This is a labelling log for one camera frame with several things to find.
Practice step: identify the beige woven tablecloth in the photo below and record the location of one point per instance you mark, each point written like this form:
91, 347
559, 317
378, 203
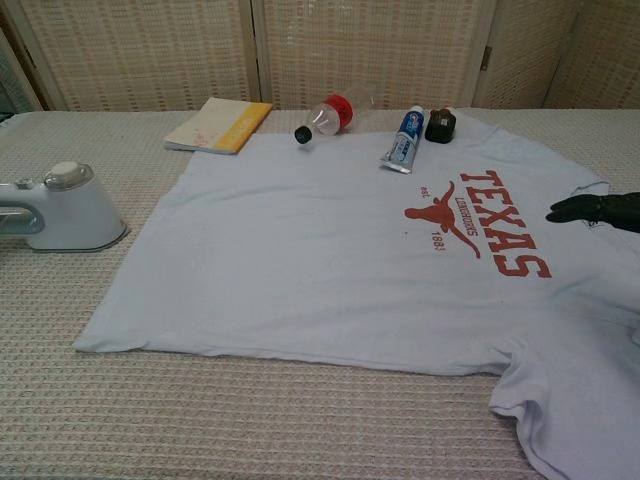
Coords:
150, 375

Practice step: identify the small black bottle red cap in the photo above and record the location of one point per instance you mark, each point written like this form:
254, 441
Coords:
441, 127

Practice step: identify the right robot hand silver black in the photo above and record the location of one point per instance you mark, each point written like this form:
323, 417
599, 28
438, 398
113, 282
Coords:
600, 207

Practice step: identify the white handheld iron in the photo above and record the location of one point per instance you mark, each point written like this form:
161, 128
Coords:
85, 215

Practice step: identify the blue white toothpaste tube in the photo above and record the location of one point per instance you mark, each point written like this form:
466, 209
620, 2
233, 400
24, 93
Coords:
405, 140

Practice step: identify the white Texas print T-shirt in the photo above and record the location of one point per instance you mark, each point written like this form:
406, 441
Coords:
300, 250

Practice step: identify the clear bottle with red label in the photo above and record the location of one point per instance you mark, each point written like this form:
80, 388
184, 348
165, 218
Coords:
325, 117

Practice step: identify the beige woven folding screen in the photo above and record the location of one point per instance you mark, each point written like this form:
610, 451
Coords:
150, 50

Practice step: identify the yellow and white notebook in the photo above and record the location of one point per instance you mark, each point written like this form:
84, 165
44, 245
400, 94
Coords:
215, 127

